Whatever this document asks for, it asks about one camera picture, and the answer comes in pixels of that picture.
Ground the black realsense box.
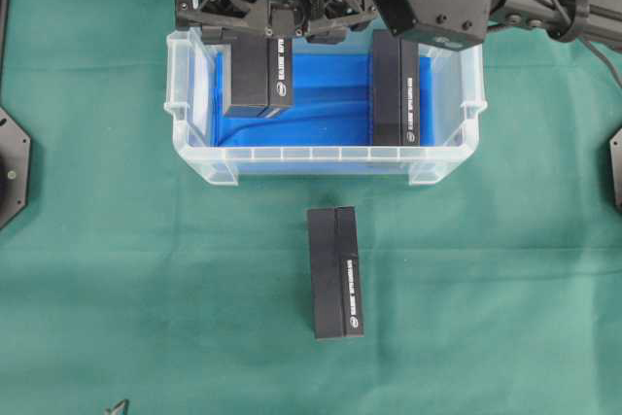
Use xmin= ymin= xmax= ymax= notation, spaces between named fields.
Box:
xmin=370 ymin=30 xmax=420 ymax=147
xmin=307 ymin=207 xmax=364 ymax=339
xmin=224 ymin=35 xmax=294 ymax=119

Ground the blue cloth in case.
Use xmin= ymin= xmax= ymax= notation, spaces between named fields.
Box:
xmin=211 ymin=52 xmax=434 ymax=148

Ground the clear plastic storage case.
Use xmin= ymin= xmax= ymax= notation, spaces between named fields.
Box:
xmin=164 ymin=29 xmax=487 ymax=186

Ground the small dark tool tip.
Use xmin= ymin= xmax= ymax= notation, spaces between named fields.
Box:
xmin=101 ymin=397 xmax=130 ymax=415

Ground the black camera cable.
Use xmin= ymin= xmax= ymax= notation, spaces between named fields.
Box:
xmin=509 ymin=0 xmax=622 ymax=90

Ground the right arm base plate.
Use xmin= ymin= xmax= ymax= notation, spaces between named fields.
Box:
xmin=609 ymin=128 xmax=622 ymax=212

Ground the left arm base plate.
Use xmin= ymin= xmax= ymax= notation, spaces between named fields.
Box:
xmin=0 ymin=108 xmax=31 ymax=228

